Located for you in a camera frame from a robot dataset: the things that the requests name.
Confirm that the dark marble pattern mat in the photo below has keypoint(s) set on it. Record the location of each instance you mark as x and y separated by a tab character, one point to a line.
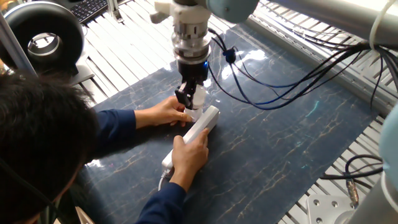
248	140

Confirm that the navy sleeved right forearm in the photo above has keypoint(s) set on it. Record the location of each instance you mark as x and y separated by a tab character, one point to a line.
161	207

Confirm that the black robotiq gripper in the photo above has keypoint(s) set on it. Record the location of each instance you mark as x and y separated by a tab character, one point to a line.
193	73

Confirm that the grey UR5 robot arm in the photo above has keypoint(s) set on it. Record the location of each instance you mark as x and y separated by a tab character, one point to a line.
342	18

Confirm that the short aluminium bracket post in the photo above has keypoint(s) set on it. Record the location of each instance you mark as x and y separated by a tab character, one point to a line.
115	11

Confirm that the white LED bulb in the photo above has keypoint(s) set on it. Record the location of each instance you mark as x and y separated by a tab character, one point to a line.
199	96

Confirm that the grey device base plate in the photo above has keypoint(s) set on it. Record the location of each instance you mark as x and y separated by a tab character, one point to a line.
85	74

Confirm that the grey robot mounting plate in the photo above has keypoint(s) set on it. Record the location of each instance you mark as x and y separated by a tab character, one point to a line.
326	208

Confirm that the slanted aluminium pole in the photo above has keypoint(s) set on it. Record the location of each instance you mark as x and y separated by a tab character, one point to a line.
15	46

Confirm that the white power strip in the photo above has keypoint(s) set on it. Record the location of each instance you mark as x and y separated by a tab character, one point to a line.
203	123

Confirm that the navy sleeved left forearm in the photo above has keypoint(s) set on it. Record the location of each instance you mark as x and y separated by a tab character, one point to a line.
119	132

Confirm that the black computer keyboard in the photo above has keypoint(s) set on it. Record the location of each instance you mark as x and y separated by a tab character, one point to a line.
88	9

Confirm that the person's left hand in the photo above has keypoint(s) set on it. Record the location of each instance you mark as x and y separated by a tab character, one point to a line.
164	112

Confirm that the person's right hand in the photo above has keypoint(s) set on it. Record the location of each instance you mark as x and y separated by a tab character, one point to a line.
190	157

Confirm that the white plug-in bulb holder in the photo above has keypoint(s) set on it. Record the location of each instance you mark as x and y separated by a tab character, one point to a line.
194	114

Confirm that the green trousered leg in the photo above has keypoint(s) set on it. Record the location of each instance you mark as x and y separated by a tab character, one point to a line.
49	214

